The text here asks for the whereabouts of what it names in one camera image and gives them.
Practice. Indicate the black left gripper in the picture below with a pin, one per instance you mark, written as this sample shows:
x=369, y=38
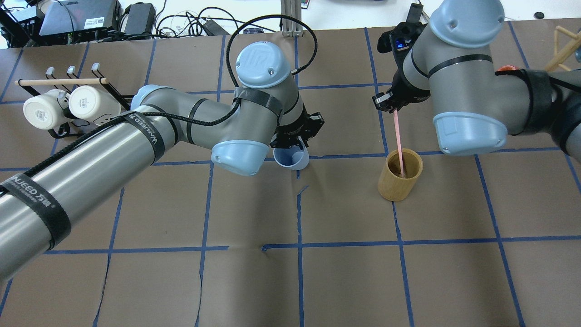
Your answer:
x=296, y=128

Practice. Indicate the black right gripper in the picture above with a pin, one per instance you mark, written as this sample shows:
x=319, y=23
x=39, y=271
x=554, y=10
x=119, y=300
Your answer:
x=405, y=90

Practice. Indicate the pink chopstick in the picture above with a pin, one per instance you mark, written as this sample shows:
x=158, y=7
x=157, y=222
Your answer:
x=398, y=143

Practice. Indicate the light blue plastic cup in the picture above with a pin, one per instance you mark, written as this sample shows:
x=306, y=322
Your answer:
x=293, y=158

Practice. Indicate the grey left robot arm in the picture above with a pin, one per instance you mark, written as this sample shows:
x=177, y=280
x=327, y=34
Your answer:
x=40, y=206

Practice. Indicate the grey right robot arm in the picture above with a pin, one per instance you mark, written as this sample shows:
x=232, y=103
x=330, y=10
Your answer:
x=476, y=107

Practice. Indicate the orange small cup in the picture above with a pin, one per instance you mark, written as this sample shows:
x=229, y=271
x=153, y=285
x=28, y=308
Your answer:
x=507, y=68

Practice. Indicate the bamboo cylinder holder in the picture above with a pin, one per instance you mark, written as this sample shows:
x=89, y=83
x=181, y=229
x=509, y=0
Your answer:
x=399, y=174

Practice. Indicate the wooden round stand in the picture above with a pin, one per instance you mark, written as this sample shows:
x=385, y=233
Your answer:
x=562, y=53

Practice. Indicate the black power adapter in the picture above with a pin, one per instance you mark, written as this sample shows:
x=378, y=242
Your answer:
x=138, y=19

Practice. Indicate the white mug inner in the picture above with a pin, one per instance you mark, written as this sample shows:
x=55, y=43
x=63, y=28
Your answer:
x=92, y=105

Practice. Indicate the white mug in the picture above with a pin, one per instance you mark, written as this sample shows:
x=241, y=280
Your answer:
x=92, y=105
x=47, y=111

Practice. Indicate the wooden rack dowel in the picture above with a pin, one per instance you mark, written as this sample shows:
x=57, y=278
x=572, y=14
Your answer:
x=88, y=81

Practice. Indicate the white mug outer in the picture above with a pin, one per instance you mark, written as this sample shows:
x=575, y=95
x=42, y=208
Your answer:
x=47, y=111

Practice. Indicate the black computer box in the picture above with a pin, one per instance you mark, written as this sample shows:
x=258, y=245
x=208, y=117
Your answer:
x=77, y=16

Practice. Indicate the black wire mug rack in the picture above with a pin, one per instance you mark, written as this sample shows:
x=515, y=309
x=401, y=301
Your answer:
x=76, y=126

